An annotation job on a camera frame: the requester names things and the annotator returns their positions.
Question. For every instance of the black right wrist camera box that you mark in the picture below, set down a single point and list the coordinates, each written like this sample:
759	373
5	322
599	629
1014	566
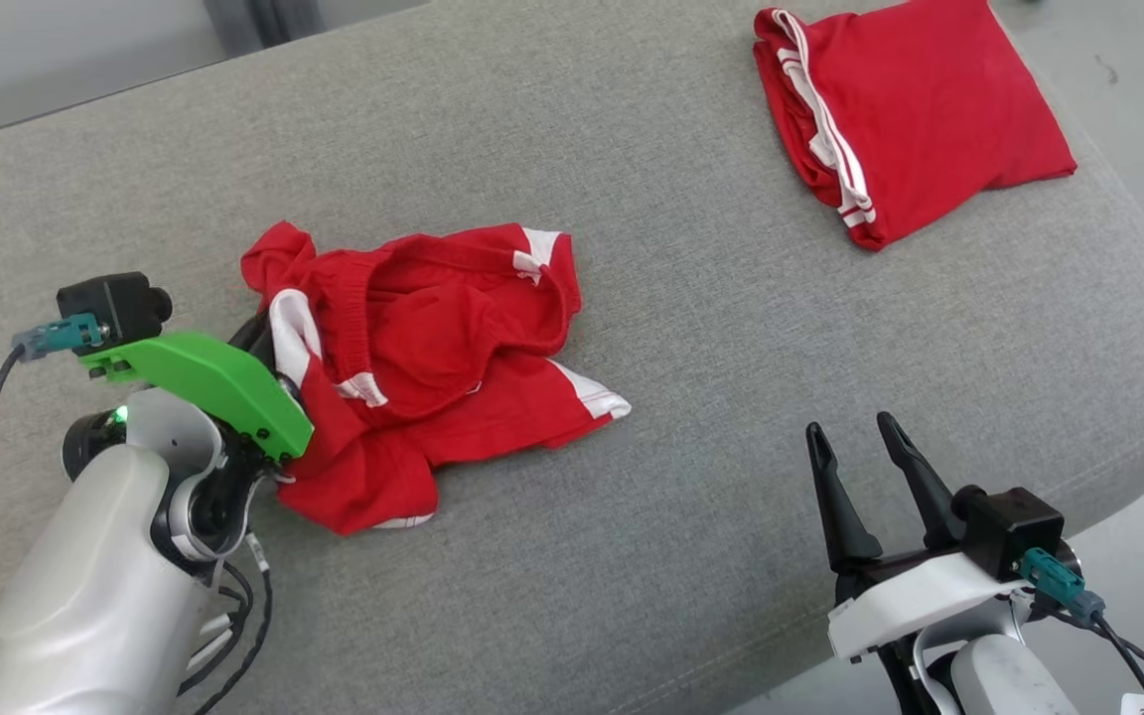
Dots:
1014	526

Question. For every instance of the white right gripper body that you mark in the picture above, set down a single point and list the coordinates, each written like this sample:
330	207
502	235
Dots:
910	596

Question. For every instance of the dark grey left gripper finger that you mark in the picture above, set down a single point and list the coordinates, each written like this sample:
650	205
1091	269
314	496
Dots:
254	338

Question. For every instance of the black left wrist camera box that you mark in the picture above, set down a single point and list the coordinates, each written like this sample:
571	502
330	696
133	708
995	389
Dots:
115	303

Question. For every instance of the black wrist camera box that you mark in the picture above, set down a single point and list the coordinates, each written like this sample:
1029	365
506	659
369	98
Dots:
115	303
1014	526

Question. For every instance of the red jersey shirt white sleeve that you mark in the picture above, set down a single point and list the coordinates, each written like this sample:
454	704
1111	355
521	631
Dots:
929	109

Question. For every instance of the red shorts with white panels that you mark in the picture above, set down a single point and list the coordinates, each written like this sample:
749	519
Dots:
433	348

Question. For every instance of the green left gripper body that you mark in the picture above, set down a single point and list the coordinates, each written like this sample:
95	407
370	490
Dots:
214	382

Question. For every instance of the grey fabric sofa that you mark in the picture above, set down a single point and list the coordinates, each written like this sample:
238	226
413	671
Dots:
681	348

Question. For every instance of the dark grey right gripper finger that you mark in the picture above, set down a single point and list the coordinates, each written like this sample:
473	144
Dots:
850	531
925	497

